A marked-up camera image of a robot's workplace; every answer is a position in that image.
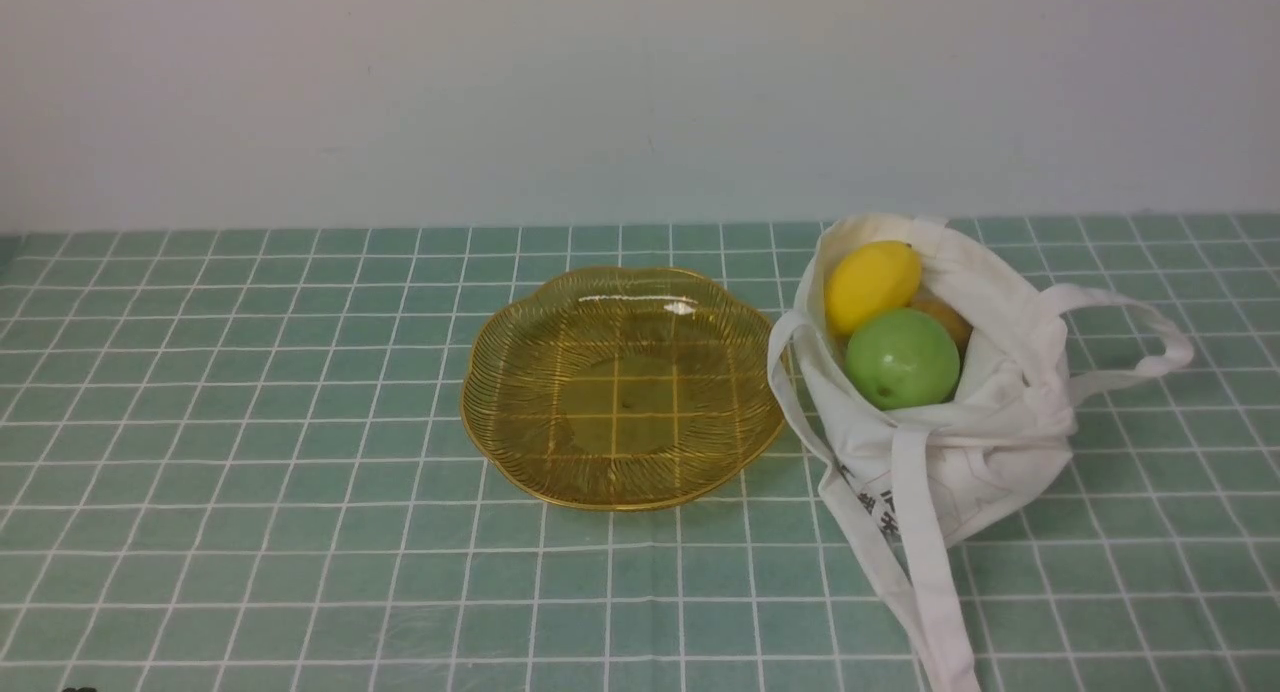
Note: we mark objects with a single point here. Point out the green apple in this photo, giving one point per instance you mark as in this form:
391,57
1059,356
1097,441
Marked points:
903,359

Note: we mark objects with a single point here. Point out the brown kiwi fruit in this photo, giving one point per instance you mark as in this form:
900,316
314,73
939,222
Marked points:
958,327

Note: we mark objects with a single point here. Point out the white cloth tote bag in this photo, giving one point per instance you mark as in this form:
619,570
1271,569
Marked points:
906,485

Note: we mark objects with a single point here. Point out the yellow lemon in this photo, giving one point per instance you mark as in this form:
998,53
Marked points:
869,281

